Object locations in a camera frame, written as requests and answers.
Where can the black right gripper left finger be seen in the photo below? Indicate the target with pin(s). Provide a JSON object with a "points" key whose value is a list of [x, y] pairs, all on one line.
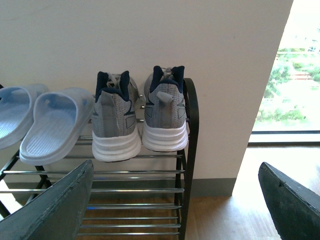
{"points": [[55, 214]]}

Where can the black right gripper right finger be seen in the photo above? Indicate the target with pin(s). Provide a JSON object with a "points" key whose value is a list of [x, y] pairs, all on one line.
{"points": [[294, 209]]}

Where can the grey knit sneaker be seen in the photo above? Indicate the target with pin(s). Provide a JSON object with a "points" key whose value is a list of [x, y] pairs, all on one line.
{"points": [[164, 128], [115, 135]]}

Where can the light blue slide sandal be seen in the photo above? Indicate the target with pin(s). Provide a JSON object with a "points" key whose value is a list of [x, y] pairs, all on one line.
{"points": [[16, 111], [59, 119]]}

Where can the black metal shoe rack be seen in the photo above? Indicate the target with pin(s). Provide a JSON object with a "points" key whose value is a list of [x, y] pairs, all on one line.
{"points": [[146, 203]]}

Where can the dark framed window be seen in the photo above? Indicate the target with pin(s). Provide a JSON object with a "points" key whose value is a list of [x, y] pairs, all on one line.
{"points": [[289, 113]]}

